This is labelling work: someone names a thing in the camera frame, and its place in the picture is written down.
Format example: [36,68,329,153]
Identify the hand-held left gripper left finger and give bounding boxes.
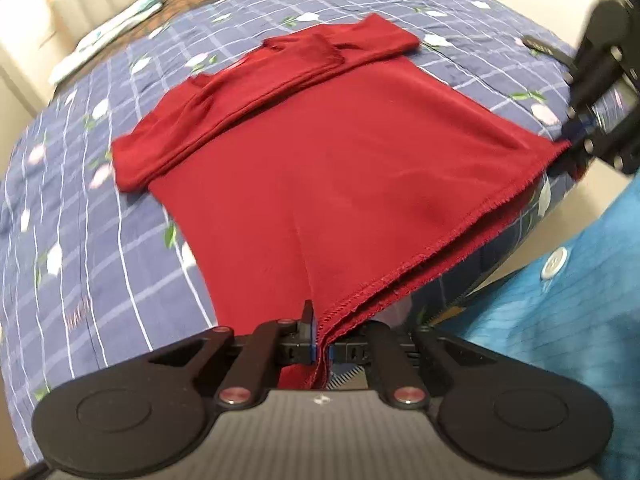
[149,299,317,408]

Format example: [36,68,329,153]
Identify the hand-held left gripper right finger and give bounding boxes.
[327,320,483,408]

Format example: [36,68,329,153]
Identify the grey padded headboard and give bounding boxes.
[44,0,166,43]

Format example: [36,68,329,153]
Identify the black remote control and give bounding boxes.
[521,35,572,63]

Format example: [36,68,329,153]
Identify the person's blue garment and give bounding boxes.
[440,167,640,480]

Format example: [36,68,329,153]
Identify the light blue printed pillow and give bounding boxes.
[49,0,166,86]

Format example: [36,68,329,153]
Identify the blue checked floral quilt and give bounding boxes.
[0,0,601,466]

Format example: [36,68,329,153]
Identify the red long-sleeve shirt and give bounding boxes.
[110,12,588,391]

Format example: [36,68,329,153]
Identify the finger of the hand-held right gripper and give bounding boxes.
[575,94,640,177]
[561,49,627,134]

